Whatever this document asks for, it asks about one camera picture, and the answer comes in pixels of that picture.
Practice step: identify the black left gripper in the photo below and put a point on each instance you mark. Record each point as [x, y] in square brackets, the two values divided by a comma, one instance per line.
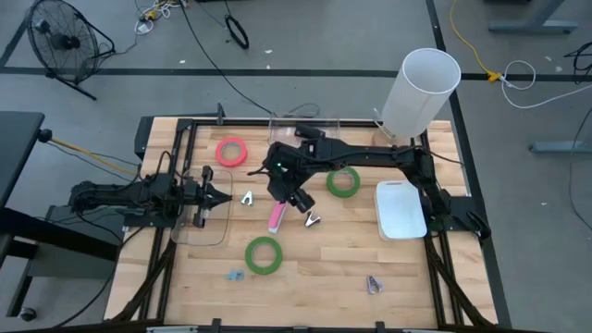
[202, 199]

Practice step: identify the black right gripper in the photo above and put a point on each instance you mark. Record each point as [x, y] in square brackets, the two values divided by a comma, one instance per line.
[282, 182]

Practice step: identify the pink and white stapler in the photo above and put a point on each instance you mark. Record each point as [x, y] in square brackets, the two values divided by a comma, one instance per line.
[276, 219]

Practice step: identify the teal staple remover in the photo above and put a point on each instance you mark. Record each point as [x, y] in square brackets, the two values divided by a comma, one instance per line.
[246, 199]

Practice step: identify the black staple remover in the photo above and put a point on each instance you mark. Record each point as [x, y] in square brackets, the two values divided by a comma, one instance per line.
[312, 219]

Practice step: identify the small pink teal object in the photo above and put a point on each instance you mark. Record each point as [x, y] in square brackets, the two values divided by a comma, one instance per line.
[220, 152]

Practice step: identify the green masking tape roll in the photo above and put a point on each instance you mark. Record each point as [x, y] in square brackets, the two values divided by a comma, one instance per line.
[251, 255]
[331, 182]

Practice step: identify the black stapler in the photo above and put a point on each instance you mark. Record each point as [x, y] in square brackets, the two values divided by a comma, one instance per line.
[309, 131]

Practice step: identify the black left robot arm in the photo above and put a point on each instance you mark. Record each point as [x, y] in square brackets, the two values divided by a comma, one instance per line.
[115, 194]

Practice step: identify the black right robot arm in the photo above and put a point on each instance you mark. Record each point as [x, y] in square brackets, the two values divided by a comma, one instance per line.
[370, 155]

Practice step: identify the light blue staple remover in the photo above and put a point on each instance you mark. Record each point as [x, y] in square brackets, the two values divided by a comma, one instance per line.
[235, 275]

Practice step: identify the purple staple remover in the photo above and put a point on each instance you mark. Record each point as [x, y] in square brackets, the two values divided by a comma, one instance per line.
[373, 286]

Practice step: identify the clear plastic bin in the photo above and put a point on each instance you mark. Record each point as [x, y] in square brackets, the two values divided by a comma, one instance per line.
[203, 233]
[282, 131]

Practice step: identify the white plastic bin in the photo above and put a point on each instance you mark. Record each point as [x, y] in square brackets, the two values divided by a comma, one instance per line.
[400, 210]

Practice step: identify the black side desk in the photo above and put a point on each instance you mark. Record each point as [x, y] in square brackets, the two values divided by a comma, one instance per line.
[18, 148]

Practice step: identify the black floor fan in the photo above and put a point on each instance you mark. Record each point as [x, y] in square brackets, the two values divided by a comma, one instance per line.
[65, 42]

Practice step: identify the black caster wheel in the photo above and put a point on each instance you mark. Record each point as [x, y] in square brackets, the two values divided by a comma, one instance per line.
[28, 314]

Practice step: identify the grey desk foot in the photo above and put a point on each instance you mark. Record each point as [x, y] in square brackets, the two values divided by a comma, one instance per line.
[532, 25]
[559, 147]

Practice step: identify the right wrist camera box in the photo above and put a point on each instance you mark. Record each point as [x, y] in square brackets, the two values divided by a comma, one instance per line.
[303, 200]

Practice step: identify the black aluminium table frame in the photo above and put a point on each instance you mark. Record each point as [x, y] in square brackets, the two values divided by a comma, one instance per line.
[231, 122]

